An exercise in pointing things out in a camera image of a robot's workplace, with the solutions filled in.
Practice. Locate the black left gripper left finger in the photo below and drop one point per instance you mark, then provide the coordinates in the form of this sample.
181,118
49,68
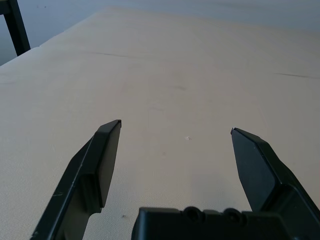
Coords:
75,187

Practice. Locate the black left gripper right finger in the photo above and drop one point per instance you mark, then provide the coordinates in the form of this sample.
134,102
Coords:
270,180

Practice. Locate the black metal frame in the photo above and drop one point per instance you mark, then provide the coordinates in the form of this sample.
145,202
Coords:
15,25

